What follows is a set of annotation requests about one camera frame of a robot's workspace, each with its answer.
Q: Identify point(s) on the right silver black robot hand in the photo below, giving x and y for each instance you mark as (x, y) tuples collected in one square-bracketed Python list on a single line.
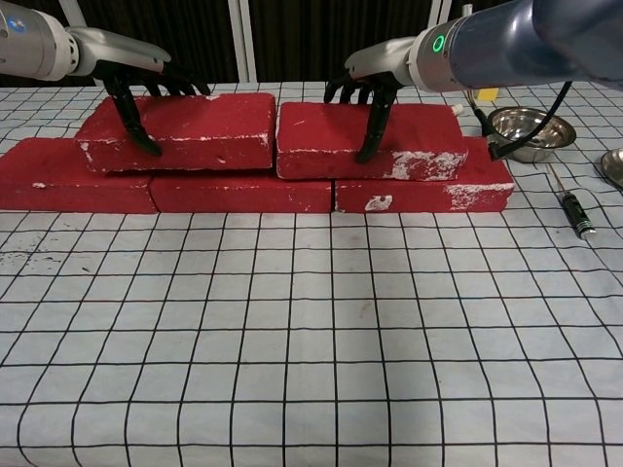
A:
[(384, 61)]

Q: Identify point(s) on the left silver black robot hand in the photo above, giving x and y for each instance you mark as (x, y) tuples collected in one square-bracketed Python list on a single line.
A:
[(117, 46)]

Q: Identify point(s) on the red foam brick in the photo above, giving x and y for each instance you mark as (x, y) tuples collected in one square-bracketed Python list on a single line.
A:
[(209, 126), (331, 131), (418, 197), (48, 180), (243, 192)]

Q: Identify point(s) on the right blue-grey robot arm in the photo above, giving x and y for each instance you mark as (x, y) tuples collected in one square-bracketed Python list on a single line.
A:
[(511, 44)]

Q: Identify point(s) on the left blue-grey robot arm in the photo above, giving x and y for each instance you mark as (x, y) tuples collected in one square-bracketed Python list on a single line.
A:
[(34, 44)]

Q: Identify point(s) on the yellow foam cube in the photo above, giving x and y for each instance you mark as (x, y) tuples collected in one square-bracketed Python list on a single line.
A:
[(487, 95)]

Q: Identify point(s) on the deep stainless steel bowl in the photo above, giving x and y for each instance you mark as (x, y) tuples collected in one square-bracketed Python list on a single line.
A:
[(525, 136)]

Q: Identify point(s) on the shallow stainless steel dish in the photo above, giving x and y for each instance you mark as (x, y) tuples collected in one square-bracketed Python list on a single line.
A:
[(614, 168)]

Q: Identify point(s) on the checkered light blue tablecloth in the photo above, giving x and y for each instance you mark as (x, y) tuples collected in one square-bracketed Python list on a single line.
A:
[(311, 316)]

